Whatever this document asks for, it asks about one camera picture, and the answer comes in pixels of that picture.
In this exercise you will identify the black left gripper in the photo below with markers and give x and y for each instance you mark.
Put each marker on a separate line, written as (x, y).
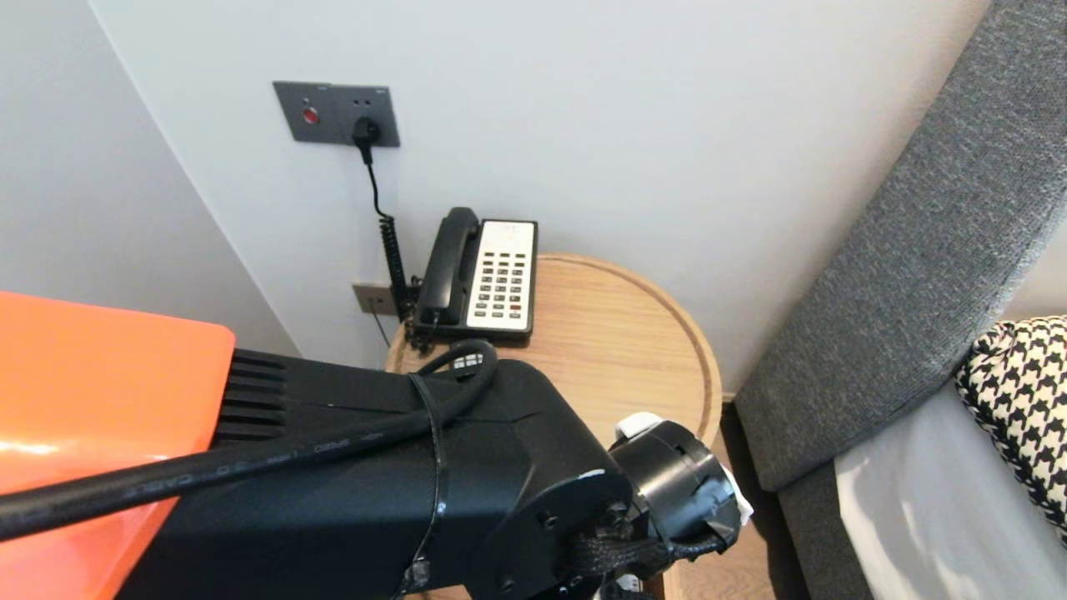
(679, 492)

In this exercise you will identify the black remote control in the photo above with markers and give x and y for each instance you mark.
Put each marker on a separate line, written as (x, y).
(468, 362)

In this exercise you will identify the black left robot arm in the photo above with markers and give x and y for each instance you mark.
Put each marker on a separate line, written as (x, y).
(333, 517)

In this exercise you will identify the white left wrist end plate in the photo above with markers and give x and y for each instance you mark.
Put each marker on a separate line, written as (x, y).
(638, 425)

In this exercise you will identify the round wooden side table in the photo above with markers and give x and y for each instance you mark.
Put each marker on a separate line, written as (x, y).
(625, 350)

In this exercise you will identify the black and white desk telephone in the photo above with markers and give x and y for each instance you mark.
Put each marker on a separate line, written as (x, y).
(504, 279)

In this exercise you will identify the grey upholstered headboard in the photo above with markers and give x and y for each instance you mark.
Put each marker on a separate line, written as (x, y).
(900, 292)

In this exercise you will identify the black telephone handset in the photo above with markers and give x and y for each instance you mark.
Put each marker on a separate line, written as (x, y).
(450, 258)

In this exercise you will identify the black white houndstooth pillow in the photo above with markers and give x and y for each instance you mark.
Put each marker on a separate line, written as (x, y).
(1021, 400)

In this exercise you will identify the black power plug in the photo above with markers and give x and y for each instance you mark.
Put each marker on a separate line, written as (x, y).
(367, 132)

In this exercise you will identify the grey fabric bed frame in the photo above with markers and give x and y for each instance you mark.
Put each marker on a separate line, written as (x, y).
(821, 542)

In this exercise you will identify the beige wall phone socket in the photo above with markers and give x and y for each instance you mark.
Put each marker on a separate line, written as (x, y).
(371, 298)

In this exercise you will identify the grey wall power socket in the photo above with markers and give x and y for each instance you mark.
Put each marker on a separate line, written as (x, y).
(378, 102)

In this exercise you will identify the grey switch plate red button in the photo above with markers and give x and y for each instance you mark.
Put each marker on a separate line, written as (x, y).
(303, 112)

